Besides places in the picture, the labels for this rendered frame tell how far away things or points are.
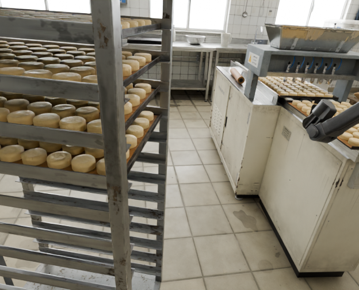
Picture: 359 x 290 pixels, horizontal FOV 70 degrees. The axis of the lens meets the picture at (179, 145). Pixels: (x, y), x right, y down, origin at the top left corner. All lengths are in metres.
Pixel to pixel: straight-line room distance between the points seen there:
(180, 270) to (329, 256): 0.84
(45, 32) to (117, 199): 0.30
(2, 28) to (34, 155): 0.26
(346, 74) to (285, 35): 0.54
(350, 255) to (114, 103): 1.60
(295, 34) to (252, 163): 0.90
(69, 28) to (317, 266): 1.65
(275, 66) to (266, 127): 0.41
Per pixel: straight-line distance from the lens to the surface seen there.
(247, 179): 2.07
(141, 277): 1.48
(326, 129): 1.08
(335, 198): 1.43
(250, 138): 1.88
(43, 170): 0.58
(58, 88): 0.48
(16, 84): 0.52
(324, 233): 1.57
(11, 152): 0.67
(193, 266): 1.71
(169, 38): 0.82
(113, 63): 0.39
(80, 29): 0.44
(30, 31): 0.48
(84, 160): 0.59
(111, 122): 0.42
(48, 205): 0.64
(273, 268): 1.83
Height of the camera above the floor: 1.36
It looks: 28 degrees down
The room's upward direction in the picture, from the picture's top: 4 degrees clockwise
